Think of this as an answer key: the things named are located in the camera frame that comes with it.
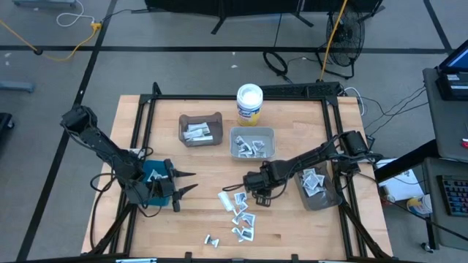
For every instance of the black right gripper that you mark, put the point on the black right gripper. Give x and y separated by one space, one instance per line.
265 177

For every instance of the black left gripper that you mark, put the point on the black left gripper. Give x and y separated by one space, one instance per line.
164 190

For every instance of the white first aid packet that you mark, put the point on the white first aid packet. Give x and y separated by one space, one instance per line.
249 219
235 230
257 145
311 181
237 218
313 192
153 176
309 171
254 152
321 179
244 152
211 241
262 154
243 207
225 201
240 198
240 140

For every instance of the green striped bandage wrapper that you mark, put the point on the green striped bandage wrapper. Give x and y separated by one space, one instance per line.
197 127
199 134
205 130
190 134
203 139

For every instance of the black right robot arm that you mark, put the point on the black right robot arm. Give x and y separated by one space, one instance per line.
321 155

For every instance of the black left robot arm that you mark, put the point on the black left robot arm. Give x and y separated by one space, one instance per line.
106 153

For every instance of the antiseptic packet dark label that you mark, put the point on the antiseptic packet dark label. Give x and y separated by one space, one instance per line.
247 233

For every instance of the teal plastic bin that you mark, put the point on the teal plastic bin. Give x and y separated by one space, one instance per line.
148 165

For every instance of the crumpled drug facts packet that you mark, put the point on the crumpled drug facts packet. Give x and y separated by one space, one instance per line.
239 238

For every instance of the smoky translucent plastic bin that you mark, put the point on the smoky translucent plastic bin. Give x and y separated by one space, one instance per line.
325 202
215 140

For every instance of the light grey plastic bin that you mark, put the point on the light grey plastic bin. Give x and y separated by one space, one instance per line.
268 135

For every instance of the silver aluminium bar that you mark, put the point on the silver aluminium bar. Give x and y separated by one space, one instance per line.
135 261

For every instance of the Lysol wipes canister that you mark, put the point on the Lysol wipes canister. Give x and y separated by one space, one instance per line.
249 96

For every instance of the black perforated bar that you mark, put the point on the black perforated bar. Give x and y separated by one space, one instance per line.
300 89

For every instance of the white paper sheet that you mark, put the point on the white paper sheet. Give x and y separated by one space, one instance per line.
402 186

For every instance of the black diagonal beam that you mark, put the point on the black diagonal beam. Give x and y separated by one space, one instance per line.
406 160

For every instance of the lying wipes canister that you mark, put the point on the lying wipes canister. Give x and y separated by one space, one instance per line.
420 205

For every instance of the grey side desk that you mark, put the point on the grey side desk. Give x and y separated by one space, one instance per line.
449 128
435 226

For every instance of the black floor fan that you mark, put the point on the black floor fan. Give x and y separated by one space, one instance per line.
351 36

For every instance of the black chair base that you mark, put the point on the black chair base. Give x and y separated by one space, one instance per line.
5 122

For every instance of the black curtain partition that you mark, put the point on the black curtain partition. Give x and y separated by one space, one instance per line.
256 5

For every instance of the black keyboard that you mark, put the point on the black keyboard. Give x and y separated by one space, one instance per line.
455 195

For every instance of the grey metal floor foot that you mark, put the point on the grey metal floor foot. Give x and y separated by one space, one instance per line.
44 3
16 86

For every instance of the red button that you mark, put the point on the red button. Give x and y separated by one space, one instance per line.
465 143

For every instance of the black laptop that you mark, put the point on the black laptop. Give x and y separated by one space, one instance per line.
453 91

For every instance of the black frame clamp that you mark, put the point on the black frame clamp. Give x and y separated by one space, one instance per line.
294 256
188 255

